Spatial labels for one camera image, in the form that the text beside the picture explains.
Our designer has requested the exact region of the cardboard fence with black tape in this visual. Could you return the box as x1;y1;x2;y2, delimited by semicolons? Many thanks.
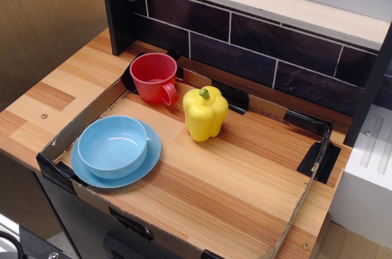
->
37;48;350;258

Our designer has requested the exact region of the black right shelf post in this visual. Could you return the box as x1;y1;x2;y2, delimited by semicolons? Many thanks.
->
344;24;391;147

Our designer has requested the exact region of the light blue bowl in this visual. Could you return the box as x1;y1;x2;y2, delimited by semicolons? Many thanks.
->
77;116;148;179

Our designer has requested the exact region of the black cabinet front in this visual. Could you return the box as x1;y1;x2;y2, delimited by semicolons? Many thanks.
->
37;173;204;258

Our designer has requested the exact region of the light blue plate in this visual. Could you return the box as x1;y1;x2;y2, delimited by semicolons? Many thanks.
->
70;121;161;189

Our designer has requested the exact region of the white toy sink unit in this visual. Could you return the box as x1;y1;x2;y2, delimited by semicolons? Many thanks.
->
329;105;391;248

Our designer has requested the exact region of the yellow toy bell pepper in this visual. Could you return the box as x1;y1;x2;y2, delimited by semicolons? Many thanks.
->
183;86;228;142

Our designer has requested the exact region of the red plastic cup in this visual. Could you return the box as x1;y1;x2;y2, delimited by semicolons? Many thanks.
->
129;53;178;105

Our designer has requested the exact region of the black shelf post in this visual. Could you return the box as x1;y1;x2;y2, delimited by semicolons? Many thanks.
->
344;24;391;147
104;0;146;56

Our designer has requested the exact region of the black left shelf post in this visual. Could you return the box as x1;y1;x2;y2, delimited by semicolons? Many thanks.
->
104;0;146;56

